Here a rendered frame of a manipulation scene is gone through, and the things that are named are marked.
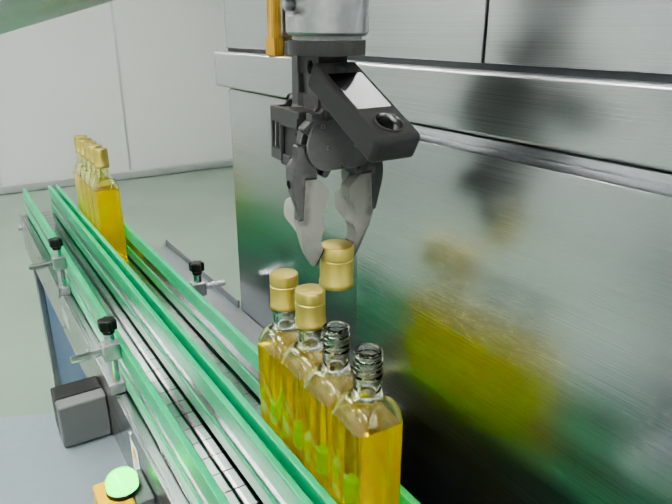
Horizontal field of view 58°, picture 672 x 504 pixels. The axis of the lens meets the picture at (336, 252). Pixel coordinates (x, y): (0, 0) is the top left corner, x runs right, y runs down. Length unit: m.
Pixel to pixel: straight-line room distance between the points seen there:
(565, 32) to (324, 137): 0.22
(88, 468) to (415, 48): 0.84
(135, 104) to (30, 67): 0.97
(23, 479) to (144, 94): 5.61
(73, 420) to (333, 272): 0.68
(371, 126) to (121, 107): 6.03
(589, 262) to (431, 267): 0.20
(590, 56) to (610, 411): 0.30
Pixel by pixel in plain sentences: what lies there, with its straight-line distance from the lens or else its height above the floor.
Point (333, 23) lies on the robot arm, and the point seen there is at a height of 1.44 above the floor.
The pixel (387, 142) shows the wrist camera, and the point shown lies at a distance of 0.49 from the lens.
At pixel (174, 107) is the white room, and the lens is 6.64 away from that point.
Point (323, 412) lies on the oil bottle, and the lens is 0.66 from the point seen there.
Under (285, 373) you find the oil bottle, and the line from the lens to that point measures 0.72.
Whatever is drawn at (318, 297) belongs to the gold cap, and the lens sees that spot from 0.67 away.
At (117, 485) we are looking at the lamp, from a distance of 0.94.
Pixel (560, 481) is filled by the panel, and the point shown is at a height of 1.03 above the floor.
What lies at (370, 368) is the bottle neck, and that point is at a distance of 0.59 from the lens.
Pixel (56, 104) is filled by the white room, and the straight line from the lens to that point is 6.37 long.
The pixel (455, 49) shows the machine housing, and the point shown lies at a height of 1.41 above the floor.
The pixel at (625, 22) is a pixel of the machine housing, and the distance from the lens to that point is 0.55.
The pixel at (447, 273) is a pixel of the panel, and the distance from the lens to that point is 0.67.
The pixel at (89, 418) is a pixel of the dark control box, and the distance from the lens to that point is 1.17.
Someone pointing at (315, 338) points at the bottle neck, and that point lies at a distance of 0.69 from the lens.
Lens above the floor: 1.43
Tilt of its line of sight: 20 degrees down
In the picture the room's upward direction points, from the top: straight up
